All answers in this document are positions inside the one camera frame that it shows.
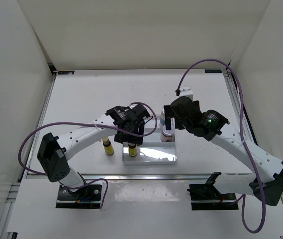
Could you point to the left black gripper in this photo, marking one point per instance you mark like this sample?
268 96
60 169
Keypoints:
120 138

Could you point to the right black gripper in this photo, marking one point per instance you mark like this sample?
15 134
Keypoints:
168 112

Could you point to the yellow bottle beige cap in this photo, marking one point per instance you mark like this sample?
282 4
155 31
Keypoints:
132 150

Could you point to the brown spice jar front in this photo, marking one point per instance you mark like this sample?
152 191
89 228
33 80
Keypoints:
167 135

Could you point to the yellow bottle dark cap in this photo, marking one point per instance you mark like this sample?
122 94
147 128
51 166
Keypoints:
109 150

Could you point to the blue label shaker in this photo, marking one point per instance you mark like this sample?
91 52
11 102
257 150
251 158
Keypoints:
162 118
132 105

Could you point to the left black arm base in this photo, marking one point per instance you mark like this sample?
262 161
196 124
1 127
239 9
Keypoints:
90 197

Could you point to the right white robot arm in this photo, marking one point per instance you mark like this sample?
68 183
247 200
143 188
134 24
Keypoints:
266 170

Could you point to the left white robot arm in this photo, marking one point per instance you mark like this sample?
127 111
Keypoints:
126 124

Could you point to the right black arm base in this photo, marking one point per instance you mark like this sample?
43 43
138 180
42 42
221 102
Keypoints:
205 197

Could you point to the white tiered organizer tray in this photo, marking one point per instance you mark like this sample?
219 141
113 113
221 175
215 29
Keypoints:
153 151

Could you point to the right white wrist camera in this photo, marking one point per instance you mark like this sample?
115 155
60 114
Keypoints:
184 91

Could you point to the front aluminium rail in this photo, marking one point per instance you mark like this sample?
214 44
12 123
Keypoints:
14 189

